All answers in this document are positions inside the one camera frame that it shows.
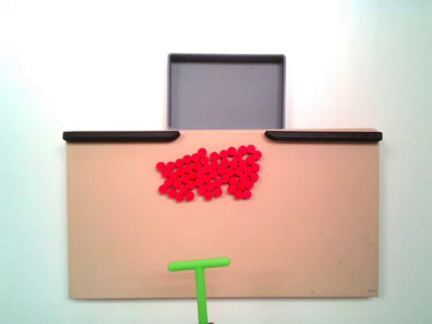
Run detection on red cylindrical granules pile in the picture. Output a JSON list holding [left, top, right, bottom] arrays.
[[155, 144, 263, 203]]

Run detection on black edge rail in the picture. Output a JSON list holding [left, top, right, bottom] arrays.
[[264, 130, 383, 142], [62, 130, 181, 142]]

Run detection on beige flat board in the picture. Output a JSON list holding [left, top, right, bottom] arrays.
[[63, 128, 382, 300]]

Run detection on green T-shaped pusher tool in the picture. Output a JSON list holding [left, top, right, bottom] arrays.
[[167, 256, 232, 324]]

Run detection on grey rectangular tray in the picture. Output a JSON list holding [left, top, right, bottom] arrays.
[[167, 53, 287, 130]]

